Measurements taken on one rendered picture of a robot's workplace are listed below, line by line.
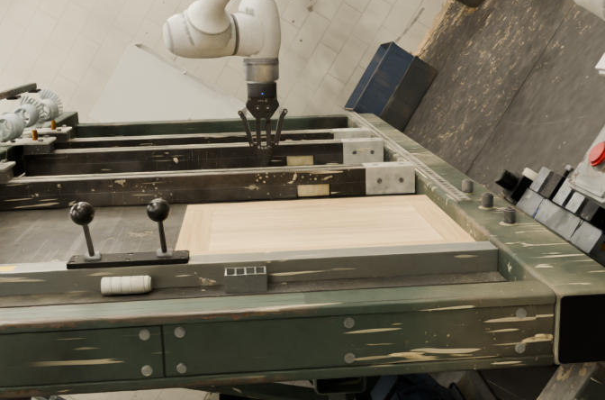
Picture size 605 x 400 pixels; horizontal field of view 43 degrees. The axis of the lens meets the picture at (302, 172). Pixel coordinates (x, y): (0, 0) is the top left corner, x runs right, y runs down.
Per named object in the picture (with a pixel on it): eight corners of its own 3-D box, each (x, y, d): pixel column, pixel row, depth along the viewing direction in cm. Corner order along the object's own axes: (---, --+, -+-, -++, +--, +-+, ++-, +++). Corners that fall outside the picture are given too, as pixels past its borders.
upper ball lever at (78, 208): (103, 270, 128) (91, 213, 119) (81, 271, 128) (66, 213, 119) (106, 254, 131) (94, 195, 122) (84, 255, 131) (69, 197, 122)
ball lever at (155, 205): (176, 267, 129) (168, 209, 120) (153, 268, 129) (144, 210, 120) (176, 250, 132) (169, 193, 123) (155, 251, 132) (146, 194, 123)
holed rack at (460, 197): (472, 202, 161) (472, 199, 161) (457, 203, 161) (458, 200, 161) (356, 113, 323) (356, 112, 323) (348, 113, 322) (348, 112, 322)
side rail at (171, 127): (347, 142, 317) (347, 116, 315) (77, 152, 308) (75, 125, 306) (345, 140, 324) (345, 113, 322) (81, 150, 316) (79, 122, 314)
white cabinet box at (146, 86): (381, 190, 556) (130, 42, 522) (339, 257, 562) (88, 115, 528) (366, 175, 616) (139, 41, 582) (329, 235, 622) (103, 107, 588)
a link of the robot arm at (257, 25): (272, 57, 198) (223, 59, 193) (269, -5, 195) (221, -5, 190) (288, 58, 188) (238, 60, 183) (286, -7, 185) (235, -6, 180)
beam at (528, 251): (636, 362, 110) (641, 289, 108) (555, 367, 109) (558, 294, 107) (373, 138, 326) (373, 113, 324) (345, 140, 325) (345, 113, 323)
